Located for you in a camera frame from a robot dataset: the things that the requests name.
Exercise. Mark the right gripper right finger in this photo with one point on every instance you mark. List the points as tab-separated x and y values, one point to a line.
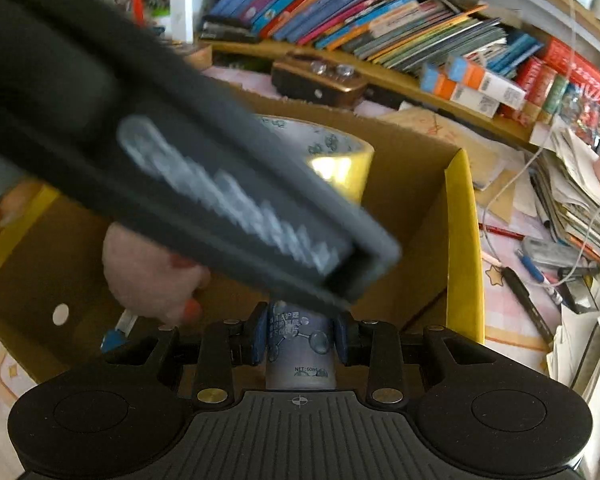
375	345

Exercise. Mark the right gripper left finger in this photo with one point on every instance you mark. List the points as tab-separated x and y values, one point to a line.
224	346

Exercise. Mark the navy spray bottle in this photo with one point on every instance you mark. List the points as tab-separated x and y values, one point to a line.
300	349

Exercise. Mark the yellow tape roll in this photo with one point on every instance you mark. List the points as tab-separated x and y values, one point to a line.
337	157

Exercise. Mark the blue plastic wrapper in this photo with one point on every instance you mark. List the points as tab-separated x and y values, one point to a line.
119	335

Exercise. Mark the operator left hand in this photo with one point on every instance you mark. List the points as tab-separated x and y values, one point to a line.
15	202

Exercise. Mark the pink plush toy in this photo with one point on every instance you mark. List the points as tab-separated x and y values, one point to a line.
151	281

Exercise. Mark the black stapler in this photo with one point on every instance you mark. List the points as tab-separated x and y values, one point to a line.
221	28

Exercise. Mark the yellow cardboard box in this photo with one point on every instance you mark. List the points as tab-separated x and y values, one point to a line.
55	304

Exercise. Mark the stack of papers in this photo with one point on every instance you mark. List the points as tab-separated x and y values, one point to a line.
564	179

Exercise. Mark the brown wooden pen holder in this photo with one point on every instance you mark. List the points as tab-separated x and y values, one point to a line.
310	78

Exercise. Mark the orange white box lower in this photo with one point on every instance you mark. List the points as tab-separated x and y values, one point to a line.
435	82

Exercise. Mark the orange white box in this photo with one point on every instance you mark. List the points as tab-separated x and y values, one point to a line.
474	76
435	82

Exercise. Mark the orange white box upper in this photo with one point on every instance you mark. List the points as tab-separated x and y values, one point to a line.
474	76

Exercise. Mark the red dictionary books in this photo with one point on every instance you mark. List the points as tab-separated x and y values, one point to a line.
548	73

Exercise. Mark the row of colourful books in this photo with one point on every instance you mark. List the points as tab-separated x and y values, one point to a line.
401	35

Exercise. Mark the white bookshelf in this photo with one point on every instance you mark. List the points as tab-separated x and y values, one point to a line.
585	116

